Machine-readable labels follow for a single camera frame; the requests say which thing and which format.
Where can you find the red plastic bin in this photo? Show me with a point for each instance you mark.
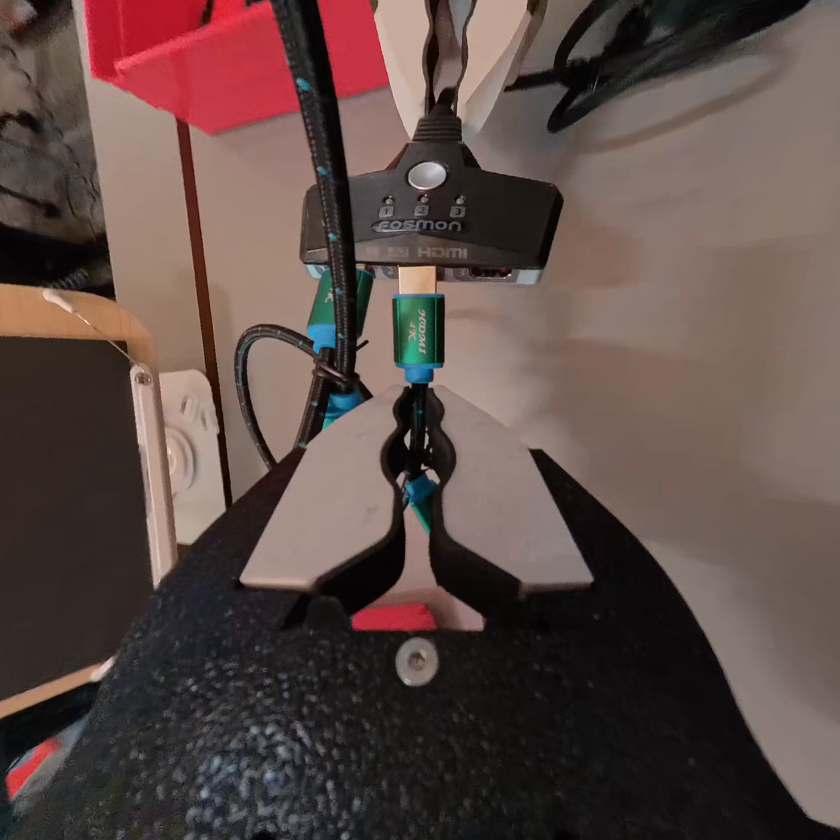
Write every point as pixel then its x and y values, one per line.
pixel 216 59

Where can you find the black video switch box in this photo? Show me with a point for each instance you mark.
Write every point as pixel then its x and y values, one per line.
pixel 426 216

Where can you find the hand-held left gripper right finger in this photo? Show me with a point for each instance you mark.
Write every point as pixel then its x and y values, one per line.
pixel 505 518

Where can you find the small red object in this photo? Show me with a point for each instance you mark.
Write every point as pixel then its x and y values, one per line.
pixel 33 764

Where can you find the white desk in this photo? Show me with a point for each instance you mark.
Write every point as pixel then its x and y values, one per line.
pixel 656 394

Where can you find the wood-framed dark panel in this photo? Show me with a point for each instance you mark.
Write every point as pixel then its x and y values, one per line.
pixel 59 499

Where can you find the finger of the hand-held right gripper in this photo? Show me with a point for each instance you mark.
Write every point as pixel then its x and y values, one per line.
pixel 400 52
pixel 502 46

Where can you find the dark patterned cloth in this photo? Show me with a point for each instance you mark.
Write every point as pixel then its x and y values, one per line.
pixel 39 131

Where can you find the white wall socket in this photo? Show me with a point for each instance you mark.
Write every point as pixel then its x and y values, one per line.
pixel 193 453

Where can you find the dark wooden strip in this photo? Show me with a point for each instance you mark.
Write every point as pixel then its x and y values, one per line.
pixel 200 262

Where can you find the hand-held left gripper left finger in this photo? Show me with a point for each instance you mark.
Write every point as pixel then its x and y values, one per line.
pixel 321 518

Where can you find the white metal bracket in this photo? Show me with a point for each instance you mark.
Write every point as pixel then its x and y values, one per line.
pixel 156 459

